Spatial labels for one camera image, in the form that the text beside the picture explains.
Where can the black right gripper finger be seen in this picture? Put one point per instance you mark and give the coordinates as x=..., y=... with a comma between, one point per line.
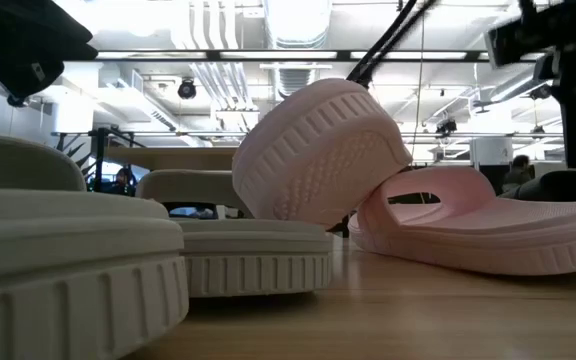
x=574, y=135

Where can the black slide sandal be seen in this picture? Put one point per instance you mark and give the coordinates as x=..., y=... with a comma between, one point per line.
x=563, y=185

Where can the pink slide sandal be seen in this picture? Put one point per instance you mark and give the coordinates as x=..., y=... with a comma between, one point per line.
x=493, y=230
x=318, y=150

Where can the grey slide sandal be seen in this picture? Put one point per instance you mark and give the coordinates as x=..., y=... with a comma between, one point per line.
x=248, y=260
x=43, y=240

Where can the black ceiling spotlight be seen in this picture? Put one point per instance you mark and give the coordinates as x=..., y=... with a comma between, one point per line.
x=16, y=101
x=186, y=89
x=446, y=126
x=540, y=91

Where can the green spiky plant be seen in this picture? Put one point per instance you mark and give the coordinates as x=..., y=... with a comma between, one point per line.
x=75, y=155

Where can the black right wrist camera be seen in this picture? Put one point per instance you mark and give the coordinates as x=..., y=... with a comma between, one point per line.
x=518, y=42

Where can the wooden shelf with black frame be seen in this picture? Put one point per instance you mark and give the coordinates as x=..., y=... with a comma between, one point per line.
x=178, y=157

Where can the silver ventilation duct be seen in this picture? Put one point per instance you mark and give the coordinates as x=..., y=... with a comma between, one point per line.
x=295, y=30

